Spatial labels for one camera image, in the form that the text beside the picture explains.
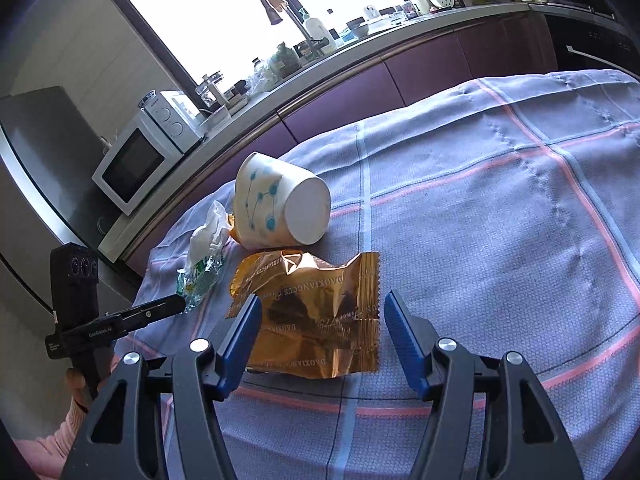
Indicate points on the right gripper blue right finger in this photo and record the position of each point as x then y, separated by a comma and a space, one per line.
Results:
413, 339

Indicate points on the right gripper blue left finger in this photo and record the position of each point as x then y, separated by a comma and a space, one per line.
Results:
233, 340

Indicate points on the green white snack wrapper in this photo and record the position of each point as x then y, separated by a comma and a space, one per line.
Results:
197, 278

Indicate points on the gold snack wrapper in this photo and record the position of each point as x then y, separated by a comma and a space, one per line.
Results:
318, 321

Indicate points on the orange peel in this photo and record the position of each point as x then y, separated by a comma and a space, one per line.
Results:
233, 232

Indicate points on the white blue-dotted paper cup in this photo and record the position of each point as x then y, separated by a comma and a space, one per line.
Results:
277, 204

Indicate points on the white tissue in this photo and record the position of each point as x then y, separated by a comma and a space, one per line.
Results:
208, 239

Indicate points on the pink sleeve left forearm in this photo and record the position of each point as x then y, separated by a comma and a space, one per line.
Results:
47, 456

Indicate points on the white kitchen countertop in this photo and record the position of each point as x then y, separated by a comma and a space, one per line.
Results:
265, 111

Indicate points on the large kitchen window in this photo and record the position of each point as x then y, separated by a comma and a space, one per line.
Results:
196, 38

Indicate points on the person's left hand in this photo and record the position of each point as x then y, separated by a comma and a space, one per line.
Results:
76, 383

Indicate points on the purple checked tablecloth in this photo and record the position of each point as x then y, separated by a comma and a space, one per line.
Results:
504, 210

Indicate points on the grey refrigerator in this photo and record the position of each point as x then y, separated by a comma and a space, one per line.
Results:
48, 199

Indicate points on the white microwave oven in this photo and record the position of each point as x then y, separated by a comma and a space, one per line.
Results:
164, 129

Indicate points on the maroon base cabinets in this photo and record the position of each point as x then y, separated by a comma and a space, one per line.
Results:
500, 45

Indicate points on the white dish soap bottle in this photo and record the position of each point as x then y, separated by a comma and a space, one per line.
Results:
318, 31

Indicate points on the black built-in oven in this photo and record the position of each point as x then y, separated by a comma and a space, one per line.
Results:
579, 45

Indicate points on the steel sink faucet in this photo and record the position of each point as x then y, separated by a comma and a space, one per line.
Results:
275, 8

